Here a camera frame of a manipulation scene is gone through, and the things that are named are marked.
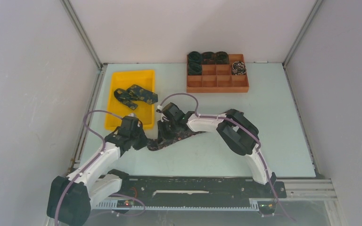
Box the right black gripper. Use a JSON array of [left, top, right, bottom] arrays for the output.
[[156, 120, 179, 146]]

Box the dark floral red-dotted tie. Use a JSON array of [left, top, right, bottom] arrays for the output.
[[147, 131, 204, 151]]

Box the white-patterned tie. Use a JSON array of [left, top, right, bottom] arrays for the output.
[[231, 61, 247, 75]]

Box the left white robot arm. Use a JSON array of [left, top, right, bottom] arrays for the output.
[[46, 116, 148, 226]]

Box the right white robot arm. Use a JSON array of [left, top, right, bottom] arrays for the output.
[[150, 103, 277, 197]]

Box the yellow plastic bin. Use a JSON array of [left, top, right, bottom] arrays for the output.
[[107, 70, 155, 130]]

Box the dark gold-patterned folded tie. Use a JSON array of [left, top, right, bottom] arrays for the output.
[[114, 84, 158, 110]]

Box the orange compartment tray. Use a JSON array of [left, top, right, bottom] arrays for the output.
[[186, 53, 250, 93]]

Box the rolled dark red-patterned tie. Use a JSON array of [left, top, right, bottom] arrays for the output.
[[201, 51, 216, 65]]

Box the rolled dark gold-patterned tie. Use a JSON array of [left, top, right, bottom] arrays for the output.
[[215, 51, 229, 65]]

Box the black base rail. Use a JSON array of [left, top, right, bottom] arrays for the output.
[[97, 176, 287, 210]]

